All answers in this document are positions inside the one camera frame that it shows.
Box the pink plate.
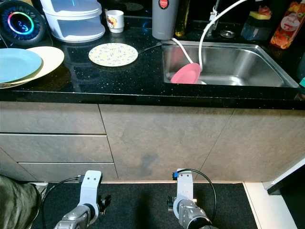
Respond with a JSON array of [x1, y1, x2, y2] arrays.
[[170, 62, 202, 85]]

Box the lemon print plate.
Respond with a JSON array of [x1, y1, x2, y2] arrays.
[[89, 43, 139, 67]]

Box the black floor mat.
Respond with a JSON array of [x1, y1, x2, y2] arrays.
[[31, 182, 258, 229]]

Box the grey stone-look cabinet door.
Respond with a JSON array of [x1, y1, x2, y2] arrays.
[[99, 105, 234, 183], [200, 109, 305, 183]]

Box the person leg green trousers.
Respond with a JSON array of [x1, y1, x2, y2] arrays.
[[0, 176, 46, 229]]

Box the thin white tube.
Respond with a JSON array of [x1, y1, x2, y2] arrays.
[[171, 38, 193, 65]]

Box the cream plate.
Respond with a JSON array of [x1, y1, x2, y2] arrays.
[[0, 46, 65, 90]]

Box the clear plastic utensil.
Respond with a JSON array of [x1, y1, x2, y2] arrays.
[[137, 42, 165, 53]]

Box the stainless steel sink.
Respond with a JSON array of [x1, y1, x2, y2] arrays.
[[161, 41, 300, 88]]

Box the light blue plate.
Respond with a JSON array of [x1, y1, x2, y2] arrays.
[[0, 48, 43, 84]]

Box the white stacked plastic container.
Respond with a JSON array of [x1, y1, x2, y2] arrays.
[[39, 0, 106, 43]]

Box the round metal sink cap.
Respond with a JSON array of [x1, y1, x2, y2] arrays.
[[219, 30, 236, 39]]

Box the grey thermos red logo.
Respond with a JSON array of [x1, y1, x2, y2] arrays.
[[152, 0, 180, 41]]

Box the white printed cup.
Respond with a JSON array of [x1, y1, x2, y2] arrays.
[[106, 10, 124, 34]]

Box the olive oil glass bottle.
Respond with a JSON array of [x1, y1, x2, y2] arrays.
[[174, 0, 191, 38]]

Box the chrome faucet pipe white tag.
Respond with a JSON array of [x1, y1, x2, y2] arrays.
[[209, 0, 222, 30]]

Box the dark translucent sponge holder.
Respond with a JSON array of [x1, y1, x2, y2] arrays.
[[241, 17, 273, 41]]

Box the grey round lid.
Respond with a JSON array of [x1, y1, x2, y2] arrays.
[[123, 2, 145, 11]]

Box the yellow sponge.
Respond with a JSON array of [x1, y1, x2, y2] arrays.
[[249, 10, 270, 21]]

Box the red scrub pad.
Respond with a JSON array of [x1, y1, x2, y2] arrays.
[[257, 5, 272, 16]]

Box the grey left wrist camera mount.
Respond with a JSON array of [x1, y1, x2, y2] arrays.
[[79, 170, 103, 210]]

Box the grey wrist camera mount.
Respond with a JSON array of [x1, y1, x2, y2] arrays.
[[173, 169, 195, 206], [79, 170, 103, 210]]

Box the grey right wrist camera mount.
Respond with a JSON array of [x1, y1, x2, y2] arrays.
[[173, 169, 195, 206]]

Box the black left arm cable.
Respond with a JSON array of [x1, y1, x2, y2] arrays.
[[39, 176, 82, 225]]

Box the white flexible faucet hose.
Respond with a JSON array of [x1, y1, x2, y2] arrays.
[[198, 0, 253, 72]]

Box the round black speaker light ring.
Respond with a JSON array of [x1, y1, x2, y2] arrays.
[[0, 0, 48, 47]]

